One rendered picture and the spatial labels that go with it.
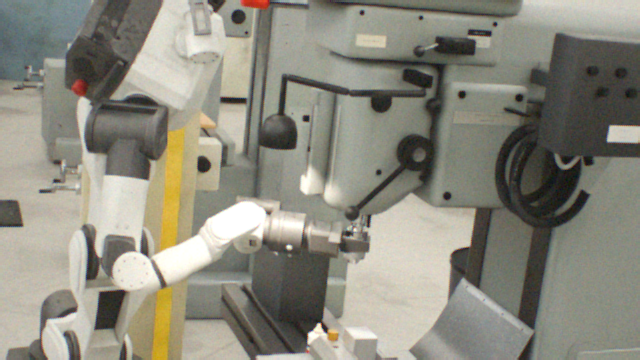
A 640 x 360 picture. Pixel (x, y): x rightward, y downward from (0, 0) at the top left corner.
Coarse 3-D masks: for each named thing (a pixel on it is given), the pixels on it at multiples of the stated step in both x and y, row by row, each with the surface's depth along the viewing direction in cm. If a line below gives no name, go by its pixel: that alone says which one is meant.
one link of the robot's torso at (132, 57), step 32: (96, 0) 199; (128, 0) 202; (160, 0) 206; (96, 32) 196; (128, 32) 200; (160, 32) 203; (224, 32) 214; (96, 64) 202; (128, 64) 198; (160, 64) 201; (192, 64) 205; (96, 96) 206; (128, 96) 201; (160, 96) 201; (192, 96) 203
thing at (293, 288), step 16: (256, 256) 251; (272, 256) 240; (288, 256) 232; (304, 256) 233; (320, 256) 235; (256, 272) 251; (272, 272) 239; (288, 272) 233; (304, 272) 234; (320, 272) 236; (256, 288) 251; (272, 288) 239; (288, 288) 234; (304, 288) 236; (320, 288) 237; (272, 304) 239; (288, 304) 235; (304, 304) 237; (320, 304) 239; (288, 320) 236
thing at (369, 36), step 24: (312, 0) 193; (312, 24) 193; (336, 24) 181; (360, 24) 177; (384, 24) 179; (408, 24) 180; (432, 24) 182; (456, 24) 184; (480, 24) 185; (504, 24) 188; (336, 48) 181; (360, 48) 178; (384, 48) 180; (408, 48) 182; (432, 48) 183; (480, 48) 187
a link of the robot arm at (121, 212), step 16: (112, 176) 193; (112, 192) 193; (128, 192) 193; (144, 192) 195; (112, 208) 192; (128, 208) 193; (112, 224) 192; (128, 224) 192; (96, 240) 194; (112, 240) 190; (128, 240) 191; (112, 256) 190; (128, 256) 190; (144, 256) 191; (112, 272) 190; (128, 272) 190; (144, 272) 191; (128, 288) 190; (144, 288) 191
